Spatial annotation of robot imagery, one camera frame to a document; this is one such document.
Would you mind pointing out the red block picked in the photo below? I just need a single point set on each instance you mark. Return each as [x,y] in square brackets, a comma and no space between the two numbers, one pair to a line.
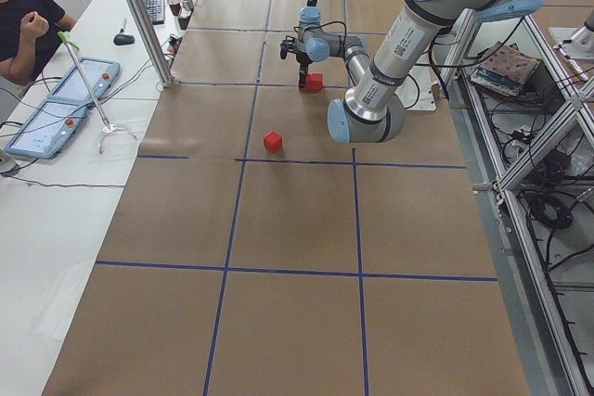
[315,82]

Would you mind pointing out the metal cup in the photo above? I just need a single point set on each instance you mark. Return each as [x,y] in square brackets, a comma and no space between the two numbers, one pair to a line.
[187,5]

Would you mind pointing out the black keyboard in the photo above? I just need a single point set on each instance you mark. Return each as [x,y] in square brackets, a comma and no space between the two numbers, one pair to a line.
[155,9]

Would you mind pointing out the black computer mouse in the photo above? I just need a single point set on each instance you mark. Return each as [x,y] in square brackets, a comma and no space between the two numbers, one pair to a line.
[121,39]

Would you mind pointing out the teach pendant far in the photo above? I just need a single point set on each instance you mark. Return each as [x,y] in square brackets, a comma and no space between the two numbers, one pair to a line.
[71,88]

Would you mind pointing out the teach pendant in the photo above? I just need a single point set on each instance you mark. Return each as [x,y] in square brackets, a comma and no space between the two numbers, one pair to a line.
[47,131]
[71,88]

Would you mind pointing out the reacher grabber stick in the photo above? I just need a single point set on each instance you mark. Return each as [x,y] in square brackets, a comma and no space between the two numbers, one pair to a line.
[109,128]

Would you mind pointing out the teach pendant near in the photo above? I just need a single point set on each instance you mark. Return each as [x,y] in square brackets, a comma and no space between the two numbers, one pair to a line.
[47,131]

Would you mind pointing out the person in black shirt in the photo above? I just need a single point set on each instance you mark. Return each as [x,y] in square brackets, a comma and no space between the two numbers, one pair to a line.
[29,37]

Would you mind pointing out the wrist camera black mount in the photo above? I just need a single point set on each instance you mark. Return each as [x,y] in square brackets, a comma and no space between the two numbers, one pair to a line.
[288,46]

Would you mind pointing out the white central pedestal column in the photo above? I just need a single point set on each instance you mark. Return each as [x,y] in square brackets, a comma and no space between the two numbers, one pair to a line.
[416,92]

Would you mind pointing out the aluminium frame post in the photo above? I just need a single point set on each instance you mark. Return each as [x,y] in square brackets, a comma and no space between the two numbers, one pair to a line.
[150,40]

